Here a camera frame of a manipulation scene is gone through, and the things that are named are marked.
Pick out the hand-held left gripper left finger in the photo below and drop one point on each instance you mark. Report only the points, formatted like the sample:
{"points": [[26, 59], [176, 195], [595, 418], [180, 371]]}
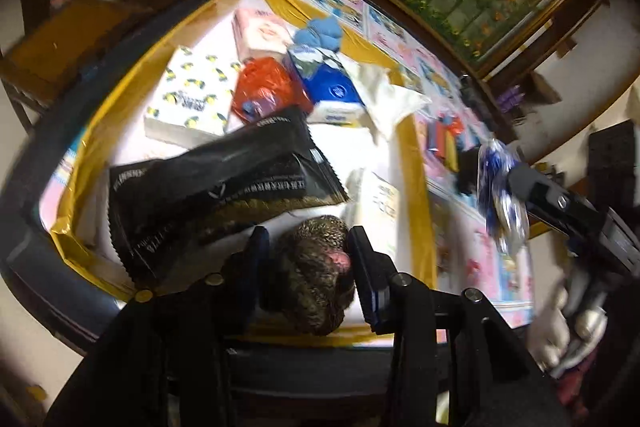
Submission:
{"points": [[252, 277]]}

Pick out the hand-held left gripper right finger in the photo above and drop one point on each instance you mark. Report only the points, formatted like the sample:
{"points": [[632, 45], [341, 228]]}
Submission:
{"points": [[367, 287]]}

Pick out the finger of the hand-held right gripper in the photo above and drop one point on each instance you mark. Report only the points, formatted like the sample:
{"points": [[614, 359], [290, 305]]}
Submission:
{"points": [[545, 197]]}

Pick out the blue silver foil packet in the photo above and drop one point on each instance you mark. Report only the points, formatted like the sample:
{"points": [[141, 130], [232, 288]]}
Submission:
{"points": [[500, 202]]}

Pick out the brown furry plush toy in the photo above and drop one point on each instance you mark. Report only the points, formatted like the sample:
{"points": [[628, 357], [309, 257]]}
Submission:
{"points": [[305, 277]]}

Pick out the black snack packet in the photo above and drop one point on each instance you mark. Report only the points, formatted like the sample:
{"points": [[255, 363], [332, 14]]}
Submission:
{"points": [[215, 192]]}

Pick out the white plastic bag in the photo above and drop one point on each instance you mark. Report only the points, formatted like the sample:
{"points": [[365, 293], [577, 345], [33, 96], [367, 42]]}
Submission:
{"points": [[387, 99]]}

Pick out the blue tissue pack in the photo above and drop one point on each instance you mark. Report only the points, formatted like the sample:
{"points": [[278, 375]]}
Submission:
{"points": [[330, 92]]}

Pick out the person's right hand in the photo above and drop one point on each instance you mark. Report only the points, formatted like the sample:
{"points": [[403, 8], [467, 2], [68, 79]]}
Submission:
{"points": [[550, 337]]}

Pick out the black rectangular panel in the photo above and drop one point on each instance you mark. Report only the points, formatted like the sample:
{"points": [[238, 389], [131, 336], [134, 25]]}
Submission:
{"points": [[612, 157]]}

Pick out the white paper packet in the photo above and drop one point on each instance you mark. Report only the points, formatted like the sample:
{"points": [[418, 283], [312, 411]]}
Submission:
{"points": [[380, 207]]}

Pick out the small black object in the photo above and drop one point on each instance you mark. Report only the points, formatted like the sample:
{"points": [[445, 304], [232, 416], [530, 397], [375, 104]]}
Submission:
{"points": [[466, 172]]}

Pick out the purple small object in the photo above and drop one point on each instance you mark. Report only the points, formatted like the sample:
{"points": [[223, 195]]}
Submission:
{"points": [[510, 99]]}

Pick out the lemon print tissue box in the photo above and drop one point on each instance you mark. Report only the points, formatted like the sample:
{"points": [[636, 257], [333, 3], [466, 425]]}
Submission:
{"points": [[192, 99]]}

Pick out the red plastic packet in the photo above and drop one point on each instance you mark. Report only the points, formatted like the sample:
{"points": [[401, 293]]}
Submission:
{"points": [[262, 87]]}

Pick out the black round table rim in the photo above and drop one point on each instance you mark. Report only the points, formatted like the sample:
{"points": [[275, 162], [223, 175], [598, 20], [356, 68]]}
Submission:
{"points": [[30, 227]]}

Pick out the pink tissue pack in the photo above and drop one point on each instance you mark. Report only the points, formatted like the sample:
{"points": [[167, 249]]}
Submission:
{"points": [[260, 32]]}

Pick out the light blue cloth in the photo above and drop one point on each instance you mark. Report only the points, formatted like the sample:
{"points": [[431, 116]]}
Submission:
{"points": [[320, 34]]}

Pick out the wooden chair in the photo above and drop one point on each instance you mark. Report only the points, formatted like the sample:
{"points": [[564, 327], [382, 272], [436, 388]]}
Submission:
{"points": [[60, 42]]}

